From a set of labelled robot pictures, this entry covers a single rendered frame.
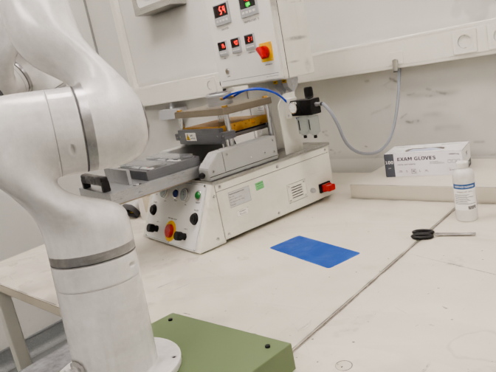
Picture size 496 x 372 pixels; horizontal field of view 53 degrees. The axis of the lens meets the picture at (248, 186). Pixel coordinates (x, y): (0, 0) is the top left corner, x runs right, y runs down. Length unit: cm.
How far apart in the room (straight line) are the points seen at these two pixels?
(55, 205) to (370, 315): 56
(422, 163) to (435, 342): 83
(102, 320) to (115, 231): 12
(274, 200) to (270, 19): 52
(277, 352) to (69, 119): 44
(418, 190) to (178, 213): 68
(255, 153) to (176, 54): 116
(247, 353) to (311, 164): 89
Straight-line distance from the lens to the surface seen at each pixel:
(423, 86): 178
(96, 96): 70
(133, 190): 130
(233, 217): 139
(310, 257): 120
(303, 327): 92
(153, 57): 263
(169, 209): 151
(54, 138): 68
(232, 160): 138
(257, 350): 79
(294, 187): 153
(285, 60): 152
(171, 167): 135
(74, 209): 69
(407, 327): 89
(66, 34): 77
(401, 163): 160
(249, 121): 150
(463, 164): 129
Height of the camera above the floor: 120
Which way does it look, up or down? 13 degrees down
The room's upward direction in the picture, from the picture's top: 11 degrees counter-clockwise
